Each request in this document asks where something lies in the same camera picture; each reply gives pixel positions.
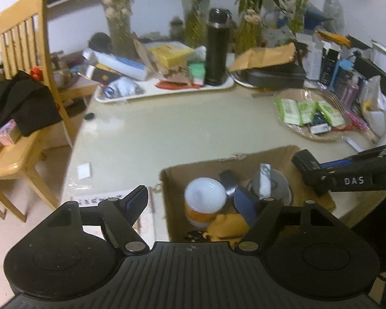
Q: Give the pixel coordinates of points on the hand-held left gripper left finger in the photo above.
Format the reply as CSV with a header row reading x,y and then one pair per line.
x,y
138,201

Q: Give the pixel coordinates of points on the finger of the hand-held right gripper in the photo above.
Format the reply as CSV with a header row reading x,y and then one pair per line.
x,y
350,180
341,162

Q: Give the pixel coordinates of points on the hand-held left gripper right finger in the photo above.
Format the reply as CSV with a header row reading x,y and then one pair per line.
x,y
244,204

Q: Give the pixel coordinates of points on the yellow bear toy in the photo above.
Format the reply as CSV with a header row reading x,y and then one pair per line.
x,y
226,225

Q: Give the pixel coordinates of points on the cardboard box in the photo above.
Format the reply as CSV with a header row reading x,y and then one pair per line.
x,y
173,199

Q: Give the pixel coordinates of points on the white jar orange label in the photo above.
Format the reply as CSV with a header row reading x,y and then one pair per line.
x,y
204,196

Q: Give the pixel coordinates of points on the round wicker plate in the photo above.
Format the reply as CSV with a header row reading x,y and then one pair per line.
x,y
308,135

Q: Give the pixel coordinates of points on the black tissue pack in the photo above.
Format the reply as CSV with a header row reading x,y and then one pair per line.
x,y
320,125

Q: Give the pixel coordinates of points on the pink pens bundle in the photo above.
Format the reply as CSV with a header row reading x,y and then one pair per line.
x,y
357,120

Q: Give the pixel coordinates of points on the printed paper note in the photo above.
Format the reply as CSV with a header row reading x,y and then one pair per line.
x,y
93,198

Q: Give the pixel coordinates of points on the green wet wipes pack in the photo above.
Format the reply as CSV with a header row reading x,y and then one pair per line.
x,y
331,114
306,111
289,111

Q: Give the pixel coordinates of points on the small white card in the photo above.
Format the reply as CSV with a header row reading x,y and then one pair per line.
x,y
84,170

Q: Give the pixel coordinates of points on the white plastic bag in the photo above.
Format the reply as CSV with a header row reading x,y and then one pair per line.
x,y
374,103

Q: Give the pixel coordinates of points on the pink pump bottle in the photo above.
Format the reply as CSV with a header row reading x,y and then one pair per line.
x,y
350,91

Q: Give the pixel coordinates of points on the black carton box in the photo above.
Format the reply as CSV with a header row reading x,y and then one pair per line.
x,y
328,66

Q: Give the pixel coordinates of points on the small black disc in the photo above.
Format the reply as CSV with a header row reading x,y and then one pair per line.
x,y
89,116

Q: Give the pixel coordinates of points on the white carton box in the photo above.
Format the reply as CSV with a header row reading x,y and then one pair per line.
x,y
313,58

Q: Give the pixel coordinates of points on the dark grey zip case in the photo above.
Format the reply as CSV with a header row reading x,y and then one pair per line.
x,y
276,75

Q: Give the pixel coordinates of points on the red packet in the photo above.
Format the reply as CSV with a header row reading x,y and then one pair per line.
x,y
173,84

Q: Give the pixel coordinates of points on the black box gold emblem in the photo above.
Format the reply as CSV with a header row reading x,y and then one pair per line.
x,y
104,75

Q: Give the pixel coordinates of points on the brown paper envelope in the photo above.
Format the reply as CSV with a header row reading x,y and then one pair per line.
x,y
263,56

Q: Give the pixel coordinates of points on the white lotion bottle blue label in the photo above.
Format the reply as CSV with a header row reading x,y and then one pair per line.
x,y
125,66

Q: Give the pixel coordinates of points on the green box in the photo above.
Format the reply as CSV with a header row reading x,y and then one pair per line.
x,y
197,72

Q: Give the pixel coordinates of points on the pink tissue packet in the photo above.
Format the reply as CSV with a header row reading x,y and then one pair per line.
x,y
8,133

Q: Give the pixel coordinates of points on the yellow carton box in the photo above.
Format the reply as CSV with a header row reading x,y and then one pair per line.
x,y
170,54

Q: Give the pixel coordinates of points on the glass vase bamboo stems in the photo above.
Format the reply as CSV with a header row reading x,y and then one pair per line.
x,y
247,32
300,13

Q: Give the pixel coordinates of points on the black garment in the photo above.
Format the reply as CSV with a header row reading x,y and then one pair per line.
x,y
16,103

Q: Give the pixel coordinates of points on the black thermos bottle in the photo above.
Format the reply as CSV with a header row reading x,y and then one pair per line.
x,y
216,48

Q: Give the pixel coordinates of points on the glass vase green stems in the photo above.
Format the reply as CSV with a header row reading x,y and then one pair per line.
x,y
196,22

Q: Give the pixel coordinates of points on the wooden chair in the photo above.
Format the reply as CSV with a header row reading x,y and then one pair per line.
x,y
22,38

